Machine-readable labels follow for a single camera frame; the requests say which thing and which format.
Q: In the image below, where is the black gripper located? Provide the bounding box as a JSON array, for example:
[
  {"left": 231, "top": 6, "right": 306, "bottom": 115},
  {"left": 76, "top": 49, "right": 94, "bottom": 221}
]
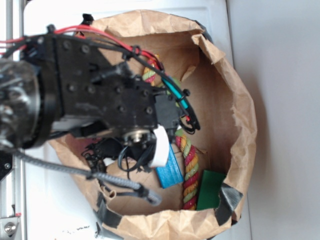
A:
[{"left": 37, "top": 33, "right": 180, "bottom": 167}]

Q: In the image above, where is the blue wooden block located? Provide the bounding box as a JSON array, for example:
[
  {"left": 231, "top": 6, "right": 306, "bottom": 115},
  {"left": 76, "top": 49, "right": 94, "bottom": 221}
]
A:
[{"left": 155, "top": 144, "right": 184, "bottom": 189}]

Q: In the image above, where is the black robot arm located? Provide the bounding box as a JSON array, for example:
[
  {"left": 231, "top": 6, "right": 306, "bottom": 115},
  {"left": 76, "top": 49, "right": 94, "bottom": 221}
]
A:
[{"left": 0, "top": 33, "right": 183, "bottom": 151}]

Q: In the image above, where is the dark green block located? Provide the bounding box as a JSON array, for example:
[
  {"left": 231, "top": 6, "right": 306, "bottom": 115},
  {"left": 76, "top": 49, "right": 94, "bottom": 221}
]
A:
[{"left": 196, "top": 170, "right": 226, "bottom": 211}]

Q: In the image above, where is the brown paper bag bin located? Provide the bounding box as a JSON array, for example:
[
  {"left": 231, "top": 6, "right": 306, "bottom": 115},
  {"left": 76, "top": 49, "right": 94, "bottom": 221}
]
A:
[{"left": 73, "top": 10, "right": 257, "bottom": 240}]

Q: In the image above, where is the white plastic tray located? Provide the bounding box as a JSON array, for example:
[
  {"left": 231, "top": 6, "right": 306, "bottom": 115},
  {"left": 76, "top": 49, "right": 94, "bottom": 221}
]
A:
[{"left": 22, "top": 0, "right": 253, "bottom": 240}]

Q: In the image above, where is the multicolour twisted rope toy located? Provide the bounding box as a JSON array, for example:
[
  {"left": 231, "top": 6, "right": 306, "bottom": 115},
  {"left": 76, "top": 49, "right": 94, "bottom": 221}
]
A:
[{"left": 142, "top": 54, "right": 199, "bottom": 211}]

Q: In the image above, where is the red wire bundle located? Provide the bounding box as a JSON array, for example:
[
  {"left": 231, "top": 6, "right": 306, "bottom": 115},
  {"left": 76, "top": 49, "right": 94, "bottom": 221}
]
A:
[{"left": 0, "top": 26, "right": 192, "bottom": 123}]

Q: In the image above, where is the aluminium frame rail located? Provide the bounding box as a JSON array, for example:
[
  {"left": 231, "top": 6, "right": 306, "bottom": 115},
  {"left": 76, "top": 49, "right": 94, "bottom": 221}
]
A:
[{"left": 0, "top": 0, "right": 27, "bottom": 240}]

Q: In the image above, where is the black mounting bracket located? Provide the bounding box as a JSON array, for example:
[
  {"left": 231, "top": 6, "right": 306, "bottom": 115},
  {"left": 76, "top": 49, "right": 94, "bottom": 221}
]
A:
[{"left": 0, "top": 150, "right": 14, "bottom": 181}]

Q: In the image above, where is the silver corner bracket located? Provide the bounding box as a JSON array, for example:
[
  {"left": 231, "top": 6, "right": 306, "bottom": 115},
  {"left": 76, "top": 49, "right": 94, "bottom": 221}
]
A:
[{"left": 0, "top": 217, "right": 21, "bottom": 240}]

